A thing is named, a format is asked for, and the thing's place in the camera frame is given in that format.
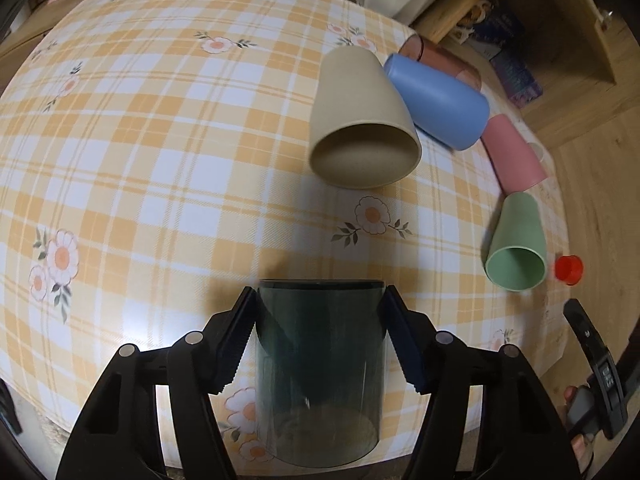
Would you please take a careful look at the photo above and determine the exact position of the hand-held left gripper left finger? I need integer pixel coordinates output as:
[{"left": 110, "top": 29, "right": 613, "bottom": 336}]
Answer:
[{"left": 55, "top": 286, "right": 259, "bottom": 480}]

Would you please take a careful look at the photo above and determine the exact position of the wooden shelf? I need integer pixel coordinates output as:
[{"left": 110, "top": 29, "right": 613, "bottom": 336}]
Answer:
[{"left": 409, "top": 0, "right": 632, "bottom": 88}]

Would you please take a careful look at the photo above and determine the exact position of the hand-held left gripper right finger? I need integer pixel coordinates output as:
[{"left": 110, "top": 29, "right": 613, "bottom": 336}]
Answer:
[{"left": 381, "top": 284, "right": 584, "bottom": 480}]

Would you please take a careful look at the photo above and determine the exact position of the brown transparent cup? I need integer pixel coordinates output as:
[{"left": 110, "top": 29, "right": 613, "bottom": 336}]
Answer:
[{"left": 398, "top": 35, "right": 482, "bottom": 92}]

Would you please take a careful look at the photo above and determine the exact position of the pink cup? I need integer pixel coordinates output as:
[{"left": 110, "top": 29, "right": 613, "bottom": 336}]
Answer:
[{"left": 481, "top": 114, "right": 549, "bottom": 196}]

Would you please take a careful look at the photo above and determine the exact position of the blue cup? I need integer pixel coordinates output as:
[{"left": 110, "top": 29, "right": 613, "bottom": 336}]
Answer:
[{"left": 383, "top": 53, "right": 491, "bottom": 152}]

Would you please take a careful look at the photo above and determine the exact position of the small red cap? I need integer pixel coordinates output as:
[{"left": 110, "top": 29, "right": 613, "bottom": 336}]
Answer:
[{"left": 556, "top": 255, "right": 586, "bottom": 286}]

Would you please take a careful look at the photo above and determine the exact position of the beige cup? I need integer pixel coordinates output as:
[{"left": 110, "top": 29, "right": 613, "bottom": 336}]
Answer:
[{"left": 307, "top": 47, "right": 422, "bottom": 190}]

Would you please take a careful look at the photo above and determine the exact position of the plaid floral tablecloth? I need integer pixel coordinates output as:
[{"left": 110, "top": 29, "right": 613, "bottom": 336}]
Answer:
[{"left": 0, "top": 0, "right": 572, "bottom": 467}]

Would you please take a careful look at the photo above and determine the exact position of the person's right hand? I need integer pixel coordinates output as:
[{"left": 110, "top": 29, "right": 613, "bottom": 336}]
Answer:
[{"left": 563, "top": 384, "right": 600, "bottom": 479}]

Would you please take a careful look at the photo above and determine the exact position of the dark green transparent glass cup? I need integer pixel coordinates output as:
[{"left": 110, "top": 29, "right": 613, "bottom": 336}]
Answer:
[{"left": 254, "top": 279, "right": 387, "bottom": 467}]

